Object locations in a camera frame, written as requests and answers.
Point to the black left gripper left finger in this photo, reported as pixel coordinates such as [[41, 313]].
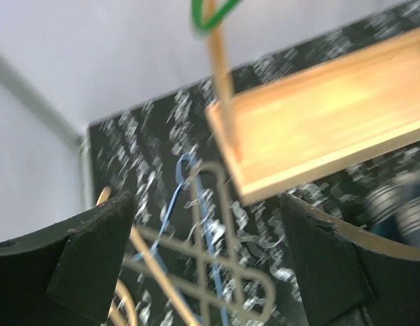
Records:
[[66, 273]]

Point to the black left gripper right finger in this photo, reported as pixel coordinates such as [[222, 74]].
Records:
[[349, 276]]

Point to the navy plaid skirt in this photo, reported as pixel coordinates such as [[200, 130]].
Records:
[[393, 210]]

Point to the grey plastic hanger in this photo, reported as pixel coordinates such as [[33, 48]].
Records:
[[217, 239], [199, 290]]

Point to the wooden hanger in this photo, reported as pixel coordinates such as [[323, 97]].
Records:
[[347, 276]]

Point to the dark green plastic hanger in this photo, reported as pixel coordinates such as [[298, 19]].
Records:
[[203, 24]]

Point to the wooden clothes rack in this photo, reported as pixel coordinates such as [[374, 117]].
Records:
[[322, 119]]

